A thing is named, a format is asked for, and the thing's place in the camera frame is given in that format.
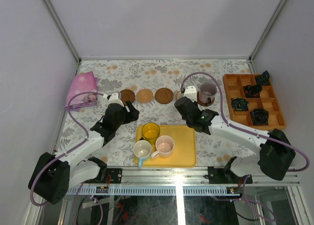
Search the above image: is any purple glass cup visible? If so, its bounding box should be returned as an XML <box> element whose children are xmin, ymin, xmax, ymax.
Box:
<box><xmin>198</xmin><ymin>83</ymin><xmax>217</xmax><ymax>102</ymax></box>

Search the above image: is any pink ceramic mug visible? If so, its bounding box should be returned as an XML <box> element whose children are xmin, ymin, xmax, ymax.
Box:
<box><xmin>151</xmin><ymin>136</ymin><xmax>175</xmax><ymax>159</ymax></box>

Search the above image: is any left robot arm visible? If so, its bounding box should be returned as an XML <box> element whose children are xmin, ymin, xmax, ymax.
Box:
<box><xmin>28</xmin><ymin>101</ymin><xmax>139</xmax><ymax>206</ymax></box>

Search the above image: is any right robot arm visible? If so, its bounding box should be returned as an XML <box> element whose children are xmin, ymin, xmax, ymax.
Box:
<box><xmin>174</xmin><ymin>97</ymin><xmax>296</xmax><ymax>183</ymax></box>

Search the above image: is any dark wooden coaster far left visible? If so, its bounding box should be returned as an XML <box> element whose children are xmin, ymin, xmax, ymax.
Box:
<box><xmin>120</xmin><ymin>89</ymin><xmax>135</xmax><ymax>105</ymax></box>

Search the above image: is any dark wooden coaster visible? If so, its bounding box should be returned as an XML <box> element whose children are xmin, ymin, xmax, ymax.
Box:
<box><xmin>155</xmin><ymin>87</ymin><xmax>174</xmax><ymax>104</ymax></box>
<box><xmin>197</xmin><ymin>93</ymin><xmax>215</xmax><ymax>107</ymax></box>
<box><xmin>120</xmin><ymin>89</ymin><xmax>135</xmax><ymax>105</ymax></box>

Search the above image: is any dark wooden coaster far right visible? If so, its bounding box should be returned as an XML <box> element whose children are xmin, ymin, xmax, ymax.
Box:
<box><xmin>197</xmin><ymin>93</ymin><xmax>215</xmax><ymax>107</ymax></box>

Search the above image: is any light woven coaster left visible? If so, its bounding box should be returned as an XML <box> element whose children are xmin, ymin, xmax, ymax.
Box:
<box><xmin>136</xmin><ymin>88</ymin><xmax>154</xmax><ymax>103</ymax></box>

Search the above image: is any light woven coaster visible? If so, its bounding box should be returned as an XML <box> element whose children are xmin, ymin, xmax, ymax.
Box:
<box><xmin>176</xmin><ymin>91</ymin><xmax>184</xmax><ymax>101</ymax></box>
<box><xmin>136</xmin><ymin>88</ymin><xmax>154</xmax><ymax>103</ymax></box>

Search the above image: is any yellow glass cup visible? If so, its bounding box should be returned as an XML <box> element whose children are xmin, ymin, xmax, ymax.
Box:
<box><xmin>141</xmin><ymin>122</ymin><xmax>160</xmax><ymax>145</ymax></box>

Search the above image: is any light woven coaster right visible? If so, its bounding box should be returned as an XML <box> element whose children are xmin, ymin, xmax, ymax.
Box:
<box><xmin>176</xmin><ymin>91</ymin><xmax>184</xmax><ymax>101</ymax></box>

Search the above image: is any dark wooden coaster middle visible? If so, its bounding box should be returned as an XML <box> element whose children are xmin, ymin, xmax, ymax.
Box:
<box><xmin>155</xmin><ymin>87</ymin><xmax>174</xmax><ymax>104</ymax></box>

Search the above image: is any floral table cloth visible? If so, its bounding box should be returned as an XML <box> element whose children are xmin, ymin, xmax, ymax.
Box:
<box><xmin>52</xmin><ymin>59</ymin><xmax>282</xmax><ymax>167</ymax></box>

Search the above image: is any yellow plastic tray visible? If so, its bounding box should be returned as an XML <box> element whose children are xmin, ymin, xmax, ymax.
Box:
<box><xmin>143</xmin><ymin>125</ymin><xmax>197</xmax><ymax>168</ymax></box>

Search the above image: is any black rolled item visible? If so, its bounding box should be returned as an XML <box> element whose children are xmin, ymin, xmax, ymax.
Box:
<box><xmin>231</xmin><ymin>98</ymin><xmax>249</xmax><ymax>111</ymax></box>
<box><xmin>250</xmin><ymin>108</ymin><xmax>269</xmax><ymax>125</ymax></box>
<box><xmin>243</xmin><ymin>84</ymin><xmax>262</xmax><ymax>98</ymax></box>
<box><xmin>255</xmin><ymin>70</ymin><xmax>270</xmax><ymax>86</ymax></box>

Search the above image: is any purple folded cloth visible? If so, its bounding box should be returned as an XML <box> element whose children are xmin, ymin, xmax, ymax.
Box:
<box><xmin>65</xmin><ymin>71</ymin><xmax>98</xmax><ymax>111</ymax></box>

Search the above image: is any orange compartment organizer box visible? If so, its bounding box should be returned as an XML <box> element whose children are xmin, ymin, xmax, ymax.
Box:
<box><xmin>223</xmin><ymin>74</ymin><xmax>287</xmax><ymax>130</ymax></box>

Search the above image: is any black rolled item bottom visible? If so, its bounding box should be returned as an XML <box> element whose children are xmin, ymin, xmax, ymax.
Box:
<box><xmin>250</xmin><ymin>108</ymin><xmax>269</xmax><ymax>125</ymax></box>

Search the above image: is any black rolled item top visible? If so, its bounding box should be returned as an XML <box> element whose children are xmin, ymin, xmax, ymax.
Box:
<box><xmin>255</xmin><ymin>70</ymin><xmax>270</xmax><ymax>86</ymax></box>

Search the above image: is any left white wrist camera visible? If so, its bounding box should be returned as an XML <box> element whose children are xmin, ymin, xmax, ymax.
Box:
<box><xmin>103</xmin><ymin>92</ymin><xmax>124</xmax><ymax>107</ymax></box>

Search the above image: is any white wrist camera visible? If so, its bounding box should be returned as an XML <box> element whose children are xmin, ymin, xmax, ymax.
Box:
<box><xmin>183</xmin><ymin>85</ymin><xmax>197</xmax><ymax>102</ymax></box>
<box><xmin>103</xmin><ymin>92</ymin><xmax>124</xmax><ymax>107</ymax></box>

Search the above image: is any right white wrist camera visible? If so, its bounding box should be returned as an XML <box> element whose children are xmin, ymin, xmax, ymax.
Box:
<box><xmin>183</xmin><ymin>85</ymin><xmax>197</xmax><ymax>102</ymax></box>

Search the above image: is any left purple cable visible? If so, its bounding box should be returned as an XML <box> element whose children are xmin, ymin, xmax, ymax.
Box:
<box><xmin>29</xmin><ymin>92</ymin><xmax>108</xmax><ymax>225</ymax></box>

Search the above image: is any purple cable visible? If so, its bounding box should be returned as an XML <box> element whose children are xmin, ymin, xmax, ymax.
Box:
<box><xmin>181</xmin><ymin>72</ymin><xmax>310</xmax><ymax>223</ymax></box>
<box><xmin>29</xmin><ymin>92</ymin><xmax>108</xmax><ymax>225</ymax></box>

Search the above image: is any white mug blue handle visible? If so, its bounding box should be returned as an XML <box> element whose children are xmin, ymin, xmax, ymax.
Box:
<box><xmin>133</xmin><ymin>140</ymin><xmax>152</xmax><ymax>168</ymax></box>

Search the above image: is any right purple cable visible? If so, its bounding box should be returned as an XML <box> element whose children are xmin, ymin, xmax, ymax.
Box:
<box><xmin>181</xmin><ymin>72</ymin><xmax>310</xmax><ymax>223</ymax></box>

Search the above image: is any aluminium front rail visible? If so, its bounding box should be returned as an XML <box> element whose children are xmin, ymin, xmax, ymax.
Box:
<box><xmin>66</xmin><ymin>167</ymin><xmax>301</xmax><ymax>186</ymax></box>

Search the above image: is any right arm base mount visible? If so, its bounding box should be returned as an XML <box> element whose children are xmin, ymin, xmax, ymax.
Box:
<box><xmin>204</xmin><ymin>156</ymin><xmax>256</xmax><ymax>184</ymax></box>

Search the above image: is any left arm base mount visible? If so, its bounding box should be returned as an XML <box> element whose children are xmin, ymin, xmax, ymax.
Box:
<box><xmin>86</xmin><ymin>157</ymin><xmax>123</xmax><ymax>184</ymax></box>

